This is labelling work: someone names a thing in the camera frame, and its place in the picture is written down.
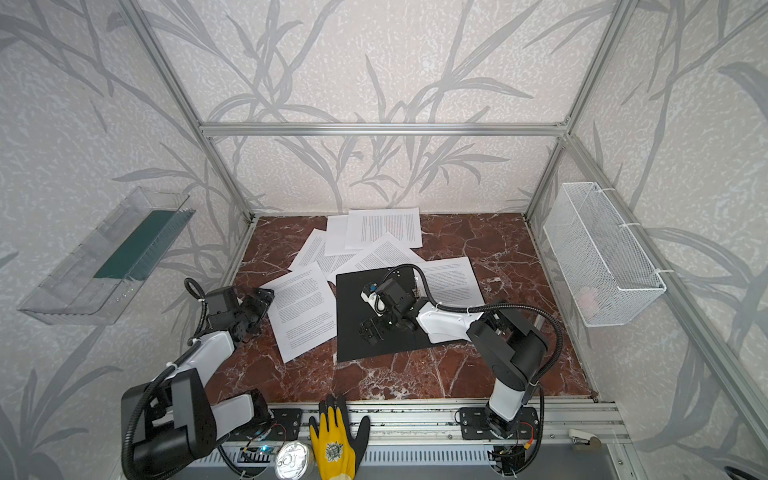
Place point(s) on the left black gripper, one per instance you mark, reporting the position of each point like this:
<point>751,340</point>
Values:
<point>255,305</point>

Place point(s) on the black folder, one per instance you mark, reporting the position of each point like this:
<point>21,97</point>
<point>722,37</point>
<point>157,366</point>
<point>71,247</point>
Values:
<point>439,314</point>

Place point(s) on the printed paper sheet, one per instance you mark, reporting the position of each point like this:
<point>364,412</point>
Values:
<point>303,312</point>
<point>453,282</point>

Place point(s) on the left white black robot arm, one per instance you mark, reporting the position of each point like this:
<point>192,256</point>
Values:
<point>169,422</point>

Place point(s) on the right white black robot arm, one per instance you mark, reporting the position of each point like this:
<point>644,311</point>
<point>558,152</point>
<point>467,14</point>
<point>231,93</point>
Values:
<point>519,343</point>

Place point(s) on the printed paper middle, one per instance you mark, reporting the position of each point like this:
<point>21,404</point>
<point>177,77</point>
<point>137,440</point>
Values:
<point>313,251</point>

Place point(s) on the printed paper back underneath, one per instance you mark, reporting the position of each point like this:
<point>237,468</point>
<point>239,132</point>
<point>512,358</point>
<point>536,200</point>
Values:
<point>335,238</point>

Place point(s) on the printed paper top back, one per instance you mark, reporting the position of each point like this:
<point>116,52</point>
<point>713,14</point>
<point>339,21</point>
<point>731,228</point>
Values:
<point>364,227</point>

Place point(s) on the yellow black work glove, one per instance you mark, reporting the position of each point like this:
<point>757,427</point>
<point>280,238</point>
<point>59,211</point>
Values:
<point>338,453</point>

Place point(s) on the clear plastic tray green base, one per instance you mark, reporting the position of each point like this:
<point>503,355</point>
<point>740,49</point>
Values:
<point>95,283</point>

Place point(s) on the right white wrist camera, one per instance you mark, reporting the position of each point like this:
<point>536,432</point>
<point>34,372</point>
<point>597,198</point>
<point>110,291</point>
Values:
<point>370,296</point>

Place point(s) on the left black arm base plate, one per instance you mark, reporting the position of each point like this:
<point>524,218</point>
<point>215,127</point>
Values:
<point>281,424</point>

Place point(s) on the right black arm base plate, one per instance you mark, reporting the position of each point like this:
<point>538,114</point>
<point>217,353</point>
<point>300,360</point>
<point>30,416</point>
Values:
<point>474,425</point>

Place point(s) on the white wire mesh basket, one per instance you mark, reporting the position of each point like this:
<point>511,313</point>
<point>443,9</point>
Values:
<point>608,274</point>

